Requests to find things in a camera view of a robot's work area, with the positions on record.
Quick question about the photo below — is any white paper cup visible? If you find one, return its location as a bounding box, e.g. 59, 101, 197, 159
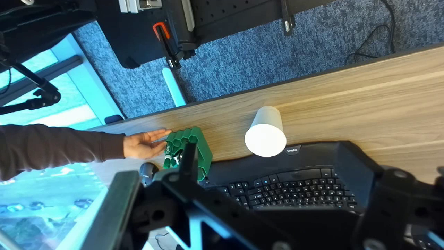
244, 105, 287, 156

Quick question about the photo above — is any forearm in brown sleeve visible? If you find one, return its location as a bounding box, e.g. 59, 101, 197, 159
0, 124, 123, 180

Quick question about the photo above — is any black orange clamp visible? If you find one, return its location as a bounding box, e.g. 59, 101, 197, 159
152, 20, 180, 69

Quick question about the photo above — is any person's bare hand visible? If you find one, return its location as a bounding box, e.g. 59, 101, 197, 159
123, 128, 170, 159

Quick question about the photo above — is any black computer keyboard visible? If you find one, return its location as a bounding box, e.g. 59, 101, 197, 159
202, 141, 376, 213

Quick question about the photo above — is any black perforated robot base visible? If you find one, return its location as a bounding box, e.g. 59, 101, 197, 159
95, 0, 333, 67

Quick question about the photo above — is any green honeycomb pen holder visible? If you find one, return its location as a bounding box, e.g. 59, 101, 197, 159
162, 126, 212, 181

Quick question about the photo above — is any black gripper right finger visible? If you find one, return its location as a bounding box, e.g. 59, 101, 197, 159
355, 169, 444, 250

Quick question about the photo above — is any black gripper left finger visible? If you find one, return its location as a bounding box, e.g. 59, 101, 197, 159
84, 142, 218, 250

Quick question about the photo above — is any black floor cable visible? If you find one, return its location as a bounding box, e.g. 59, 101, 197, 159
344, 0, 399, 66

